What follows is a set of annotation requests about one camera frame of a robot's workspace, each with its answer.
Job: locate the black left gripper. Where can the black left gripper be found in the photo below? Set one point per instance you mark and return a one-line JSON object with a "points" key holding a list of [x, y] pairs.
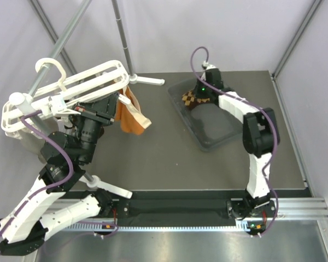
{"points": [[103, 110]]}

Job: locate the orange sock with cream cuff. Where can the orange sock with cream cuff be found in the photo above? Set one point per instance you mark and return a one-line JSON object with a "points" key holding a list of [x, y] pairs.
{"points": [[129, 115]]}

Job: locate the white plastic clip hanger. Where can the white plastic clip hanger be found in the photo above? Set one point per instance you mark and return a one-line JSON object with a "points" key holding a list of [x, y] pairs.
{"points": [[85, 87]]}

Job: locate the cream white ribbed sock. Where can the cream white ribbed sock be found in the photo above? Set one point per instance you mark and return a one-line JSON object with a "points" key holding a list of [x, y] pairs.
{"points": [[33, 144]]}

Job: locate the brown orange argyle sock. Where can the brown orange argyle sock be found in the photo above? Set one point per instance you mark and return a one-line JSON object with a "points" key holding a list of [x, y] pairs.
{"points": [[190, 101]]}

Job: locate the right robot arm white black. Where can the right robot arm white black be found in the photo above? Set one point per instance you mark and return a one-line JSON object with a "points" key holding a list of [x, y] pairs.
{"points": [[260, 135]]}

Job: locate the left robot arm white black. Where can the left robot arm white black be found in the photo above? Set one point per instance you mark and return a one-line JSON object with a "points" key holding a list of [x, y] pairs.
{"points": [[28, 226]]}

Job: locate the white stand base foot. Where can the white stand base foot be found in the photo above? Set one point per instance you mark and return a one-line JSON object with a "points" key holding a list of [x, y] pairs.
{"points": [[96, 182], [134, 79]]}

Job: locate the white pole joint connector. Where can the white pole joint connector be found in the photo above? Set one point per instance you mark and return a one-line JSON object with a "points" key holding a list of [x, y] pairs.
{"points": [[23, 102]]}

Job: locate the clear plastic bin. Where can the clear plastic bin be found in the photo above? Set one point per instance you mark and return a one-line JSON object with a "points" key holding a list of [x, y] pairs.
{"points": [[209, 126]]}

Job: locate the thin grey back stand pole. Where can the thin grey back stand pole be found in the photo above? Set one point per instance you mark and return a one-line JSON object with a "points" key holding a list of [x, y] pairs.
{"points": [[123, 37]]}

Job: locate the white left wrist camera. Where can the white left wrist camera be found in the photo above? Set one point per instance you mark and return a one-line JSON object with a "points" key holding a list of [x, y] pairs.
{"points": [[56, 106]]}

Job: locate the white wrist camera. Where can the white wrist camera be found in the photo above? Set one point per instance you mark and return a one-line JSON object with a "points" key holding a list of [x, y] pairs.
{"points": [[207, 66], [56, 106]]}

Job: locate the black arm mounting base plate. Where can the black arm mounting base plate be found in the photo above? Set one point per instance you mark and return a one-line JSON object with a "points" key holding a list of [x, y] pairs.
{"points": [[185, 212]]}

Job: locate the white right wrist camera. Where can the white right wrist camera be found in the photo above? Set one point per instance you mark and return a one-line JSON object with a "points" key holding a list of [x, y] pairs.
{"points": [[207, 66]]}

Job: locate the aluminium frame rail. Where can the aluminium frame rail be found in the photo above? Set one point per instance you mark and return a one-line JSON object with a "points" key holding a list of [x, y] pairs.
{"points": [[289, 209]]}

